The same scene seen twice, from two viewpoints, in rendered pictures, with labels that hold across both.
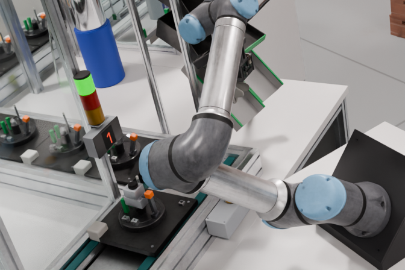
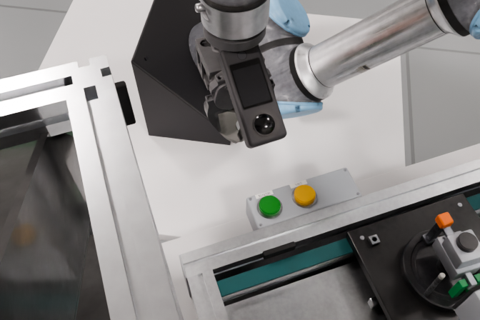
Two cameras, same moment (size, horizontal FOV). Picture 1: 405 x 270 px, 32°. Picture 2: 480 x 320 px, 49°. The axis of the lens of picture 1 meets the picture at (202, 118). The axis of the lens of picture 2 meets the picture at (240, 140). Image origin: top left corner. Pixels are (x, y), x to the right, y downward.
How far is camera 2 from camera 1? 220 cm
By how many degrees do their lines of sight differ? 89
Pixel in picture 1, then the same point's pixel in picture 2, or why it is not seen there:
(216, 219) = (349, 182)
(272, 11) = not seen: outside the picture
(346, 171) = (182, 79)
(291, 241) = (273, 146)
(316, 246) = not seen: hidden behind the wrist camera
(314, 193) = (291, 7)
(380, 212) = not seen: hidden behind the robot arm
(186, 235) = (403, 191)
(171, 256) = (442, 176)
